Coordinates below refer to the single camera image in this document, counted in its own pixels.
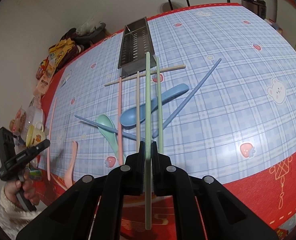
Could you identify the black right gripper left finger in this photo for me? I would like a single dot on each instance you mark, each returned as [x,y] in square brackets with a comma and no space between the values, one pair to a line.
[128,179]

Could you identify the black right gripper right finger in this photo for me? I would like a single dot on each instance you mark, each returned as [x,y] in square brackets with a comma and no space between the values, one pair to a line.
[168,180]

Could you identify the green chopstick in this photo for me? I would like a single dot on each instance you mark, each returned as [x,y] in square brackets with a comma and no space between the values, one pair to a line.
[160,113]
[148,173]

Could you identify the blue chopstick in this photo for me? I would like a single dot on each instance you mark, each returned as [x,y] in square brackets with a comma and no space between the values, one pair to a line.
[107,128]
[185,101]

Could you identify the pink spoon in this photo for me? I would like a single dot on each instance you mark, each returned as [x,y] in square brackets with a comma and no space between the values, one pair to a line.
[69,172]

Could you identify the blue spoon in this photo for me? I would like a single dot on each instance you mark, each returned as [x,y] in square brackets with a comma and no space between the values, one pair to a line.
[128,117]

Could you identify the green spoon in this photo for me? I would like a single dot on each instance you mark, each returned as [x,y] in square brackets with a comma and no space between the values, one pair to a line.
[110,136]

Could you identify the beige chopstick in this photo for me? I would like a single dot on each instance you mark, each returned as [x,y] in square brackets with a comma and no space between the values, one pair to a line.
[137,111]

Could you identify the yellow cartoon mug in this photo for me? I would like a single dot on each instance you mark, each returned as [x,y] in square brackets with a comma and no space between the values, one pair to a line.
[35,134]

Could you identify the clear jar with snacks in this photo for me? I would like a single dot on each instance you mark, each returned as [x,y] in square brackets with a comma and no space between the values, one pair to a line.
[17,124]

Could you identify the white fluffy left sleeve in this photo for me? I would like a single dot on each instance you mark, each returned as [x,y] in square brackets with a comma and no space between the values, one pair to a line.
[12,217]

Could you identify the pink tissue pack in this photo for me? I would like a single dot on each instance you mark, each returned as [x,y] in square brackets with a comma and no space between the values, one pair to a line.
[44,82]

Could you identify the red snack bag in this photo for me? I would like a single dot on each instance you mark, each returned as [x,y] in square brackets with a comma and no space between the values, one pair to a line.
[42,68]

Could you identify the blue plaid table mat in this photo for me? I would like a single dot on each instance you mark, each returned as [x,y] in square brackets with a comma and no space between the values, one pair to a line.
[175,92]

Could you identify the beige chopstick crosswise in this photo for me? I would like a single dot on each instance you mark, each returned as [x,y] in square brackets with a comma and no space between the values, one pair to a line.
[143,74]

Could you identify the yellow snack bags pile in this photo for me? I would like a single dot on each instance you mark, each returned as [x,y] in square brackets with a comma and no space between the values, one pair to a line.
[63,52]

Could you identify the dark metal utensil tray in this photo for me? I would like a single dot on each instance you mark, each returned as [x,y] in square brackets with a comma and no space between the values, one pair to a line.
[136,42]

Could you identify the brown rice cooker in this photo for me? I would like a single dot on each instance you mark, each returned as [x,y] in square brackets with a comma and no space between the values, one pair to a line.
[258,7]

